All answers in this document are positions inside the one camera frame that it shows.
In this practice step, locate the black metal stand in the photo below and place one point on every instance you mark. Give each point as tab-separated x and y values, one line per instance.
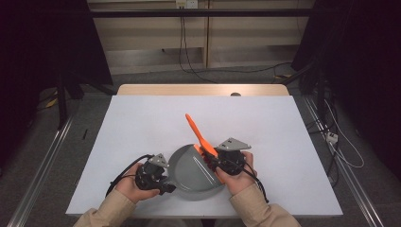
62	101
321	94

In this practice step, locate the black horizontal bar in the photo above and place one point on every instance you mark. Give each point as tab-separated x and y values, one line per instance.
189	13

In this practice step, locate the yellow floor object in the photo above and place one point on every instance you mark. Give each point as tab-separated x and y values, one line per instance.
52	102

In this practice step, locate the person's left hand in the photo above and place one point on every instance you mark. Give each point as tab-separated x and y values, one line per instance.
130	189

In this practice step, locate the white table board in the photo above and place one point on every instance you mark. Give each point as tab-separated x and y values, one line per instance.
268	126

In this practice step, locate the small black floor object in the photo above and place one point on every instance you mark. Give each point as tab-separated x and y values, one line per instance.
84	134

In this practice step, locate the wooden wall post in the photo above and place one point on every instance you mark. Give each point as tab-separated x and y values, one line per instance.
206	41

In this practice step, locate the orange brush with grey bristles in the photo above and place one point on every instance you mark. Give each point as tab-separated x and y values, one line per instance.
198	134

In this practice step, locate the person's right hand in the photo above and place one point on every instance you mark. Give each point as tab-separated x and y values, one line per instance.
241	183

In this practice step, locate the dark round table grommet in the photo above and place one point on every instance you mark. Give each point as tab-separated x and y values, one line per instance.
235	94

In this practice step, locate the white wall socket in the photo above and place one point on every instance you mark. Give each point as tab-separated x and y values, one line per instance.
186	3

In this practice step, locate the metal floor rail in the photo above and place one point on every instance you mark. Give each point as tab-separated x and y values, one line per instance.
41	176
350	186

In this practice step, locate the grey dustpan with orange edge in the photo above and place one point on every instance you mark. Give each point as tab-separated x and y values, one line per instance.
186	173

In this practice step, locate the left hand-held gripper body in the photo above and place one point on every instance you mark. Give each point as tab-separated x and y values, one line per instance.
151	176

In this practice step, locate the dark curtain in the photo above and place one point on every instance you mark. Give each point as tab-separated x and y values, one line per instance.
38	41
362	63

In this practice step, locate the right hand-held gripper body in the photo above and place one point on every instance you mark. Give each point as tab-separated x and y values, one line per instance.
231	160

